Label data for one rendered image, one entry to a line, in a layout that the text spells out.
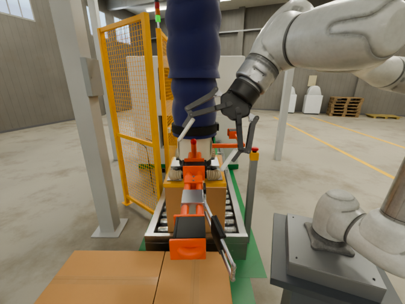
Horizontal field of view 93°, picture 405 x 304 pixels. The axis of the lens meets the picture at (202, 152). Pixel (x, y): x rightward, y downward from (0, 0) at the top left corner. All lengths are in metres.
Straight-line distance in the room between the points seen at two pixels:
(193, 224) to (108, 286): 0.97
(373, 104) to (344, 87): 1.62
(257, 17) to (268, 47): 12.30
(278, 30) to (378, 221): 0.76
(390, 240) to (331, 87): 11.75
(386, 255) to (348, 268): 0.20
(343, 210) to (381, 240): 0.15
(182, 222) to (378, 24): 0.47
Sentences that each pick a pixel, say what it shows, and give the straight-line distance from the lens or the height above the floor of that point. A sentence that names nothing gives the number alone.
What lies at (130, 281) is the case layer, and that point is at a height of 0.54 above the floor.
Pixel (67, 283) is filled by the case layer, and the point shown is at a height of 0.54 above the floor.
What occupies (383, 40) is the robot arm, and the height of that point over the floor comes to 1.64.
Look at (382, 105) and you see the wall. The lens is 13.25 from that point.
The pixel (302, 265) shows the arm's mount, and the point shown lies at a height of 0.83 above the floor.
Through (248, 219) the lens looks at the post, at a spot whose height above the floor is 0.30.
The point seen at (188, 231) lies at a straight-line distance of 0.44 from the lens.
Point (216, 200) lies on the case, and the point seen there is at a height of 0.85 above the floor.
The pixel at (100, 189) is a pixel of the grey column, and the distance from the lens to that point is 2.25.
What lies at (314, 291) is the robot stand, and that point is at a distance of 1.11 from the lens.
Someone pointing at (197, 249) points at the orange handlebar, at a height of 1.27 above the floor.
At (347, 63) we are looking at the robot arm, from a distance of 0.41.
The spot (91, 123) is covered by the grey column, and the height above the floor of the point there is 1.23.
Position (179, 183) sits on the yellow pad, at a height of 1.15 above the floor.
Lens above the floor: 1.58
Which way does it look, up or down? 20 degrees down
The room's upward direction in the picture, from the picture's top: straight up
